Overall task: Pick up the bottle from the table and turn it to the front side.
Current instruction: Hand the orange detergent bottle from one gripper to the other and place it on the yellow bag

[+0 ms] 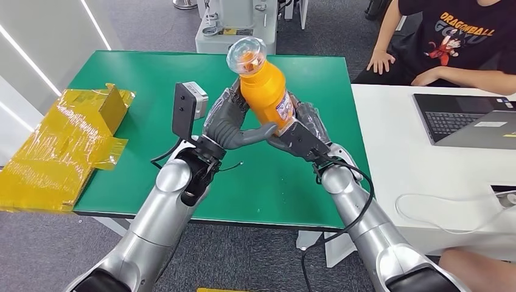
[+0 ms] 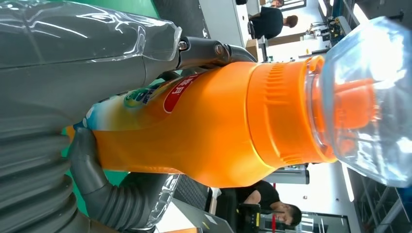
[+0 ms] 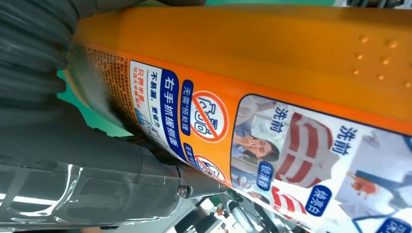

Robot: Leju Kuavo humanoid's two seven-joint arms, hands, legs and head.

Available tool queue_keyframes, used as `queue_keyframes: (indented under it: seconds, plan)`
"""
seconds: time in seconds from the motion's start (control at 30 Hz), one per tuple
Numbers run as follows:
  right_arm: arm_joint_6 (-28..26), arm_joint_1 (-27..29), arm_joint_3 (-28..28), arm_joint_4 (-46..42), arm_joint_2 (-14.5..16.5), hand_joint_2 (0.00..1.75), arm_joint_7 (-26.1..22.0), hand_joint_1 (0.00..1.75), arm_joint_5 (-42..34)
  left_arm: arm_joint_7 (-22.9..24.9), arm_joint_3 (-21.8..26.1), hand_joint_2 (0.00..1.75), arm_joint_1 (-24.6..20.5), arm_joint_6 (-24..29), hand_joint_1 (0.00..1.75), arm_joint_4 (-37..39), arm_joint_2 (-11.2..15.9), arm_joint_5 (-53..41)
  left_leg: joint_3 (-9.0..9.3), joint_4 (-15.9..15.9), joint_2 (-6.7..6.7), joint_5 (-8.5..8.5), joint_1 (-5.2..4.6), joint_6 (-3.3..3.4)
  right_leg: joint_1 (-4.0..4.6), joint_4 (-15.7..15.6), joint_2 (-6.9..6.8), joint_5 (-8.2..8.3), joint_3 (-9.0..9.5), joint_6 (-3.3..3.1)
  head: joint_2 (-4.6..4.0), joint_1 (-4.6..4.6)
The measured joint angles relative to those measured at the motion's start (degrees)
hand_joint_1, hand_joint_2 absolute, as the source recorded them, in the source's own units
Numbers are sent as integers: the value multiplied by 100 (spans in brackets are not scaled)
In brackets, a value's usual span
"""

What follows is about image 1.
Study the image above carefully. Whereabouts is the green table mat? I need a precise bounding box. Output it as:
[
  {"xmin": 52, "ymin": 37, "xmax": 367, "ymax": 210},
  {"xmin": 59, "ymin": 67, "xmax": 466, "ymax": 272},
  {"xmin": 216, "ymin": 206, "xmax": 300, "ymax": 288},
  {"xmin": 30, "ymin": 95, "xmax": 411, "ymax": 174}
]
[{"xmin": 68, "ymin": 49, "xmax": 371, "ymax": 231}]

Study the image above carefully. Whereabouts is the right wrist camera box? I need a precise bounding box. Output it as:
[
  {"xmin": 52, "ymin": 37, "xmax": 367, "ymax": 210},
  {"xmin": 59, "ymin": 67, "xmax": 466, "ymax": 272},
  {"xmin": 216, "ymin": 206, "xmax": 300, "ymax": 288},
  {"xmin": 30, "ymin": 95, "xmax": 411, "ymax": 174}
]
[{"xmin": 277, "ymin": 120, "xmax": 329, "ymax": 164}]

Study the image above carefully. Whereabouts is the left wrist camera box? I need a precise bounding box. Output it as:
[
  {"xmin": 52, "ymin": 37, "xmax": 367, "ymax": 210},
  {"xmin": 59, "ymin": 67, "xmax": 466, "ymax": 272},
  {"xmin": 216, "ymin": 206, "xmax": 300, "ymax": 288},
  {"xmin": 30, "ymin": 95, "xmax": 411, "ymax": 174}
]
[{"xmin": 172, "ymin": 82, "xmax": 209, "ymax": 142}]

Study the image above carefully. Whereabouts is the white machine base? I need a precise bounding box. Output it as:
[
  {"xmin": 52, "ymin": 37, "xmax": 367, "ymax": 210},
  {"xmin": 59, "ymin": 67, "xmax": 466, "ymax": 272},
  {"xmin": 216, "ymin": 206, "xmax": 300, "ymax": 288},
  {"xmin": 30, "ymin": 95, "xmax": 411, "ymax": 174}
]
[{"xmin": 195, "ymin": 0, "xmax": 278, "ymax": 55}]

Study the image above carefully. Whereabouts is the orange juice bottle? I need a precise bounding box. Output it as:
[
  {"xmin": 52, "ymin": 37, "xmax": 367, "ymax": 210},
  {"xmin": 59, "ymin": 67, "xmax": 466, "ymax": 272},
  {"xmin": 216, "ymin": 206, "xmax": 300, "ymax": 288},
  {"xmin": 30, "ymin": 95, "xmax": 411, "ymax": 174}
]
[{"xmin": 226, "ymin": 36, "xmax": 295, "ymax": 136}]

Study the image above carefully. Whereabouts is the black object on floor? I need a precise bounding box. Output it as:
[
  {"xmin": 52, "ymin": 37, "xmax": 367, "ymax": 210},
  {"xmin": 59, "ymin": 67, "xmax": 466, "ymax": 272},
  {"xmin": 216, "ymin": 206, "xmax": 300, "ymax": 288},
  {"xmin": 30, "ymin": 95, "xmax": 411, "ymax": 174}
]
[{"xmin": 364, "ymin": 0, "xmax": 390, "ymax": 23}]

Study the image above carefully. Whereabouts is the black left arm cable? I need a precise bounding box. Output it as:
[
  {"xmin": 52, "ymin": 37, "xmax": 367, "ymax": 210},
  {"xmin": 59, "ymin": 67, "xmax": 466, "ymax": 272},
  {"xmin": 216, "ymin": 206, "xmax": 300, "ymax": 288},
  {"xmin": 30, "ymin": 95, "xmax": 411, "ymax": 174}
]
[{"xmin": 151, "ymin": 139, "xmax": 182, "ymax": 170}]

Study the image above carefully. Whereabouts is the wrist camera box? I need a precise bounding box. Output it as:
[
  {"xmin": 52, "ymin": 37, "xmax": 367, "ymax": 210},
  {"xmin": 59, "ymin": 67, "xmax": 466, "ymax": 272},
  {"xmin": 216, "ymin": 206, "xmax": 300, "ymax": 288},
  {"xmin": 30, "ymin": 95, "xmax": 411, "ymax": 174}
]
[
  {"xmin": 277, "ymin": 120, "xmax": 329, "ymax": 164},
  {"xmin": 172, "ymin": 82, "xmax": 209, "ymax": 142}
]

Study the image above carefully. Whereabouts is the black laptop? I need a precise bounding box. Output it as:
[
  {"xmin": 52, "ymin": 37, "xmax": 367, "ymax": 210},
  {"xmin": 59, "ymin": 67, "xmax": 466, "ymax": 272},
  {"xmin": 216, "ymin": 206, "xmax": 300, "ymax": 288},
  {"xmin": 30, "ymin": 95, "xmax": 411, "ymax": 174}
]
[{"xmin": 412, "ymin": 93, "xmax": 516, "ymax": 151}]

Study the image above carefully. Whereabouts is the white table foot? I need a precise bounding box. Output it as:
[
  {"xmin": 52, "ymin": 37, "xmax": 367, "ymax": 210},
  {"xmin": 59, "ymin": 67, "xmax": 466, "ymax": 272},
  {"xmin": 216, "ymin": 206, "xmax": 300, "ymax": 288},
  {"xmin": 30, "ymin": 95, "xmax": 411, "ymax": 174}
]
[{"xmin": 296, "ymin": 230, "xmax": 323, "ymax": 251}]

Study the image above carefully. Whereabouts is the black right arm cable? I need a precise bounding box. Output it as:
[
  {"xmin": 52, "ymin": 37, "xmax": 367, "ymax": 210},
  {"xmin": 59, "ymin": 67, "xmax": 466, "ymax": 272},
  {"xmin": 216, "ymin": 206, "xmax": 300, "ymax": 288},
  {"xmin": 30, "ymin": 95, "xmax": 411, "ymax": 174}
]
[{"xmin": 300, "ymin": 159, "xmax": 375, "ymax": 292}]

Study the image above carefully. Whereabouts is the person's left hand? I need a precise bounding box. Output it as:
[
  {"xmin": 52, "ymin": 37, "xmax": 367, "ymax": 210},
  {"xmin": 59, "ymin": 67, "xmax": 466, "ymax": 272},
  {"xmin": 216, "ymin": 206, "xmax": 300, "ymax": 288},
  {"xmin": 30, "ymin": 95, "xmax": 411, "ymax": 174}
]
[{"xmin": 411, "ymin": 66, "xmax": 442, "ymax": 88}]

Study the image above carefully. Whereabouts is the person's right hand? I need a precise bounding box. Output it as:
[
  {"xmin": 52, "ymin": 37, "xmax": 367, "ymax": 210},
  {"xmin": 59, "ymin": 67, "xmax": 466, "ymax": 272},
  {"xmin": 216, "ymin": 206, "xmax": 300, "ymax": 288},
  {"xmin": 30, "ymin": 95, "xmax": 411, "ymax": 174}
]
[{"xmin": 366, "ymin": 49, "xmax": 397, "ymax": 76}]

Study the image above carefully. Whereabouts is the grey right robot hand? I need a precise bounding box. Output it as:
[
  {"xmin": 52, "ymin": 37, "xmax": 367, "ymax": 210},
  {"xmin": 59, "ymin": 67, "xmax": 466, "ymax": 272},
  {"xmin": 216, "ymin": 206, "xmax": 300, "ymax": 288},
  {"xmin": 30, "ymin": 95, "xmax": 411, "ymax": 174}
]
[{"xmin": 266, "ymin": 91, "xmax": 333, "ymax": 160}]

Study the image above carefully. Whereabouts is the black and white device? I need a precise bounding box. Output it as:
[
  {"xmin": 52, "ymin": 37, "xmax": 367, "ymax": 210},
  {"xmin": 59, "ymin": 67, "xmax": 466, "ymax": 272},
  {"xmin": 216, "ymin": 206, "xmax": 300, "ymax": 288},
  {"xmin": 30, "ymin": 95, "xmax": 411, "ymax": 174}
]
[{"xmin": 489, "ymin": 185, "xmax": 516, "ymax": 210}]

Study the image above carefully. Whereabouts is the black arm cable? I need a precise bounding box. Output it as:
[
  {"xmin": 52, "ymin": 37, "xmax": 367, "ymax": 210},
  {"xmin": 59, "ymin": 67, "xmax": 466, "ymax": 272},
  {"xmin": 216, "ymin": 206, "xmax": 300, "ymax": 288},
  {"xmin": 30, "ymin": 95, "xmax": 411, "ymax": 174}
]
[
  {"xmin": 151, "ymin": 139, "xmax": 182, "ymax": 170},
  {"xmin": 300, "ymin": 159, "xmax": 375, "ymax": 292}
]

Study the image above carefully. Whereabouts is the yellow taped cardboard box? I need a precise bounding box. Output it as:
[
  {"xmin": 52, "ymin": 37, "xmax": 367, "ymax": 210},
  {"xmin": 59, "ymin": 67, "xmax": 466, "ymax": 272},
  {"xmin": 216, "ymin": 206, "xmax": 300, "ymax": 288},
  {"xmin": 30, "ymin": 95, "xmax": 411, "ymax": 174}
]
[{"xmin": 0, "ymin": 83, "xmax": 137, "ymax": 214}]

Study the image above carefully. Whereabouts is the white furniture panel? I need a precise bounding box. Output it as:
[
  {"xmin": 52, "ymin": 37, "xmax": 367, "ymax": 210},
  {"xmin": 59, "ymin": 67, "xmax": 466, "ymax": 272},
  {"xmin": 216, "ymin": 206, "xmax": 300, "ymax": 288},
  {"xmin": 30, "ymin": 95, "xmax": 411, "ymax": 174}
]
[{"xmin": 283, "ymin": 0, "xmax": 309, "ymax": 32}]

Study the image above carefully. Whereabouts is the white cable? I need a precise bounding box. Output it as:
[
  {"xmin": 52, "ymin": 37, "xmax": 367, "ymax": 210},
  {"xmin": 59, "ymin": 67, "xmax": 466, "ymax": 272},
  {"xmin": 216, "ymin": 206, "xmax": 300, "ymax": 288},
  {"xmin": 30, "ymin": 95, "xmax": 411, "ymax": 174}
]
[{"xmin": 394, "ymin": 194, "xmax": 507, "ymax": 235}]

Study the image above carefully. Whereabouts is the person's hand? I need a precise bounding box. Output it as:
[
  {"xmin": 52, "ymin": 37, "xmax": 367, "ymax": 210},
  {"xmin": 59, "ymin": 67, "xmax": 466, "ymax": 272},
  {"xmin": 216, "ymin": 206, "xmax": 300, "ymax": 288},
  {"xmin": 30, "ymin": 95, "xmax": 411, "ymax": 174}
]
[
  {"xmin": 366, "ymin": 49, "xmax": 397, "ymax": 76},
  {"xmin": 411, "ymin": 66, "xmax": 442, "ymax": 88}
]

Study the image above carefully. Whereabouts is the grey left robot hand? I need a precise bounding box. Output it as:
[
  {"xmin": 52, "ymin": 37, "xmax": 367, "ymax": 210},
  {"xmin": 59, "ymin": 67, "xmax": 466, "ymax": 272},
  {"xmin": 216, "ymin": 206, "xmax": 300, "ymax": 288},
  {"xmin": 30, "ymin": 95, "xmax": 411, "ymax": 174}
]
[{"xmin": 203, "ymin": 78, "xmax": 279, "ymax": 151}]

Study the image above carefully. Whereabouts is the person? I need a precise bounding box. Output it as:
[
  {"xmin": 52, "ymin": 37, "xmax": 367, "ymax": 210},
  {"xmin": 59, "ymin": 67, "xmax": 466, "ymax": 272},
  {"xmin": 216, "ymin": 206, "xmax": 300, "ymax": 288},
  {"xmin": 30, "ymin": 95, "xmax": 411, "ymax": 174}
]
[{"xmin": 352, "ymin": 0, "xmax": 516, "ymax": 96}]

